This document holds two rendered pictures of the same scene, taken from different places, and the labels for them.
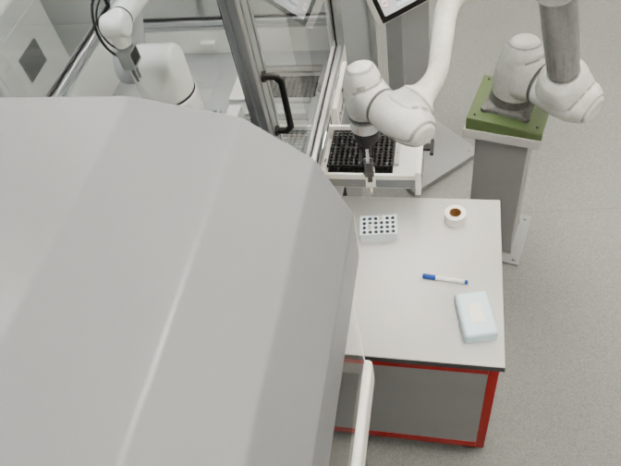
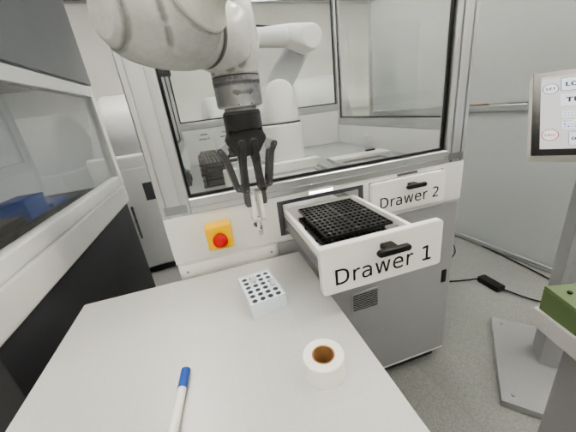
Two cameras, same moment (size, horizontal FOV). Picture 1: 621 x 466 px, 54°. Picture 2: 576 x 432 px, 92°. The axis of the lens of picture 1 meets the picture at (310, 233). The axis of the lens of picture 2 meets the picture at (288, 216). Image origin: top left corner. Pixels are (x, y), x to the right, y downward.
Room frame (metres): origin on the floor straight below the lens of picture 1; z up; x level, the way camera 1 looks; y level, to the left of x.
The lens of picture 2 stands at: (1.02, -0.76, 1.19)
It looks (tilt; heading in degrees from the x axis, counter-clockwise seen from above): 21 degrees down; 56
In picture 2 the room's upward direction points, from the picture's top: 7 degrees counter-clockwise
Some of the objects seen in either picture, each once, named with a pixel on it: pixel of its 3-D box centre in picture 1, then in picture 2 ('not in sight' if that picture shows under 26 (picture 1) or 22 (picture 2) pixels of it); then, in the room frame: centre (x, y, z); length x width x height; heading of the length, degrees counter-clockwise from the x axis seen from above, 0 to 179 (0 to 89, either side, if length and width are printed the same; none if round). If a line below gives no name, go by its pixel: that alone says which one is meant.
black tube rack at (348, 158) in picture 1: (362, 153); (340, 225); (1.54, -0.24, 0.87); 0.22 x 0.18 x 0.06; 70
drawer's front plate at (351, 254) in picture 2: (420, 153); (382, 255); (1.47, -0.43, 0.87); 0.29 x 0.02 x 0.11; 160
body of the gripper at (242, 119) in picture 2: (367, 140); (244, 133); (1.30, -0.22, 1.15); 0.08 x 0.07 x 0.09; 166
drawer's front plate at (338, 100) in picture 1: (341, 95); (408, 192); (1.87, -0.24, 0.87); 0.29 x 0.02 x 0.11; 160
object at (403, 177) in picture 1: (359, 154); (339, 225); (1.54, -0.23, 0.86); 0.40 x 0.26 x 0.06; 70
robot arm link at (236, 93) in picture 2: (365, 120); (238, 94); (1.30, -0.22, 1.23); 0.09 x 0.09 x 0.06
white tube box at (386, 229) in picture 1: (378, 227); (261, 291); (1.27, -0.23, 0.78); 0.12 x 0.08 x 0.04; 77
